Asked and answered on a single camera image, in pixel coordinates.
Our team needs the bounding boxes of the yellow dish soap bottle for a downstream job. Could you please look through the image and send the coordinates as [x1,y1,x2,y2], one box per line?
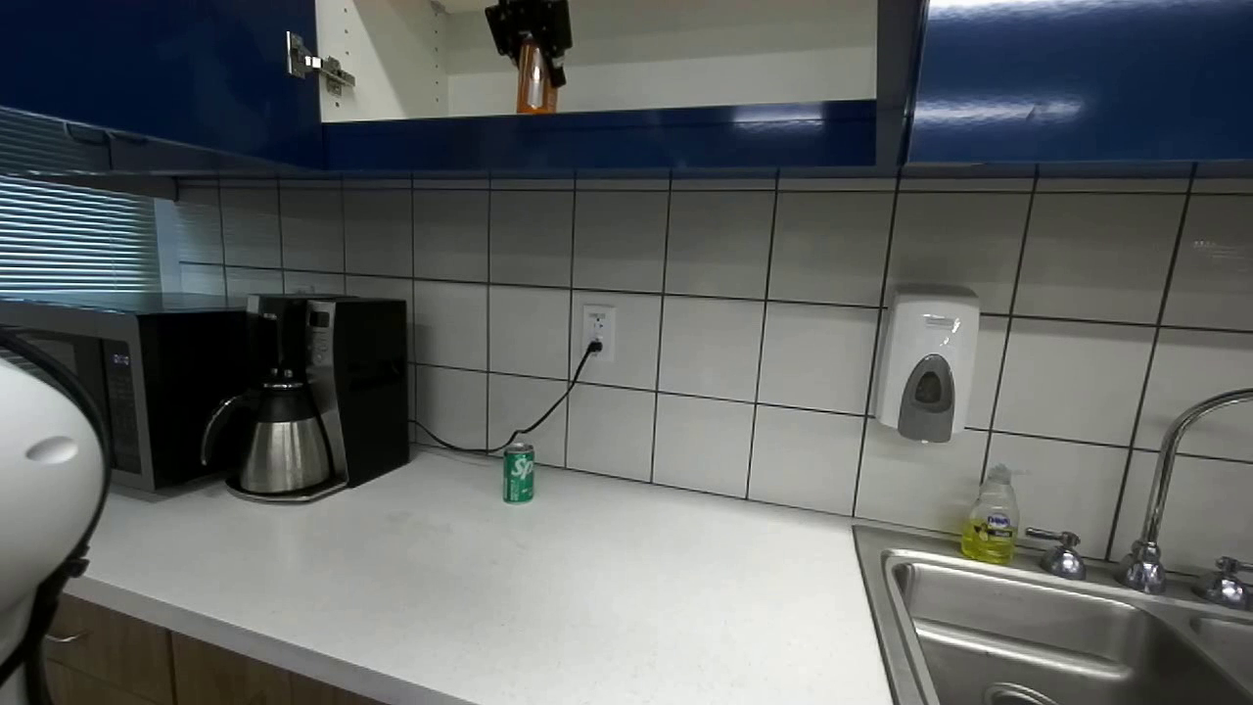
[961,461,1025,570]

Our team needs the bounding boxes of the orange soda can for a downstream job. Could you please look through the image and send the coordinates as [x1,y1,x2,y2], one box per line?
[510,36,564,123]

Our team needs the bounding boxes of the closed blue cabinet door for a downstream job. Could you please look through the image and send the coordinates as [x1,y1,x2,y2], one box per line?
[908,0,1253,170]

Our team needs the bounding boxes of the open blue wall cabinet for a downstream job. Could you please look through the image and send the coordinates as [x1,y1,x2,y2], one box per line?
[311,0,918,179]

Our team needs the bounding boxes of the open blue cabinet door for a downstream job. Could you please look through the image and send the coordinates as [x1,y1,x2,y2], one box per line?
[0,0,331,174]

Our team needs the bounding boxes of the white outlet with plug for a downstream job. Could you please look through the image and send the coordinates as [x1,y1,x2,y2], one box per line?
[577,302,619,369]

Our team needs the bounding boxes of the green soda can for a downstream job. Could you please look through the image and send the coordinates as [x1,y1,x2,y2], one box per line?
[500,439,540,508]

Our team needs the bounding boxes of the black steel coffee maker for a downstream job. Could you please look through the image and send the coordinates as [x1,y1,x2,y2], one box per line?
[247,293,414,499]

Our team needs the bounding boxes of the black power cord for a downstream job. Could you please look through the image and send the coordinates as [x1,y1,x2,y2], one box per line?
[408,341,606,461]

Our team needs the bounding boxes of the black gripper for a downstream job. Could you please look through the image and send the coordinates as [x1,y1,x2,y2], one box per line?
[483,0,577,96]

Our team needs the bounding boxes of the chrome faucet handle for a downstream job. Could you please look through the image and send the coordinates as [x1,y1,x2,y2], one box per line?
[1208,557,1253,611]
[1025,524,1090,579]

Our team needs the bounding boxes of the chrome gooseneck faucet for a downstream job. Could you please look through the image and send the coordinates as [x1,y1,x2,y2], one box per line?
[1126,386,1253,597]

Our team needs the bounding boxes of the window blinds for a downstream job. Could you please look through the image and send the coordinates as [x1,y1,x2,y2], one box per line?
[0,174,166,310]

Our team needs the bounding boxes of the metal cabinet door hinge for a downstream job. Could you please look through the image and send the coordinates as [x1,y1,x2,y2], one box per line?
[281,28,361,97]

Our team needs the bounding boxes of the white wall soap dispenser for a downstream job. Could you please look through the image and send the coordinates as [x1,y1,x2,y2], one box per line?
[868,288,982,448]

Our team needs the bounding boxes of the wooden base cabinet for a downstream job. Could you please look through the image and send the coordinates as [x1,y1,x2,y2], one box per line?
[25,591,386,705]

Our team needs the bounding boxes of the black steel microwave oven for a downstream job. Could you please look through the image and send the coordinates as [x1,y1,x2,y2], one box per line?
[0,302,262,499]

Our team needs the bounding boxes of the stainless steel sink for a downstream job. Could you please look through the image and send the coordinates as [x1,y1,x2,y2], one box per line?
[853,523,1253,705]

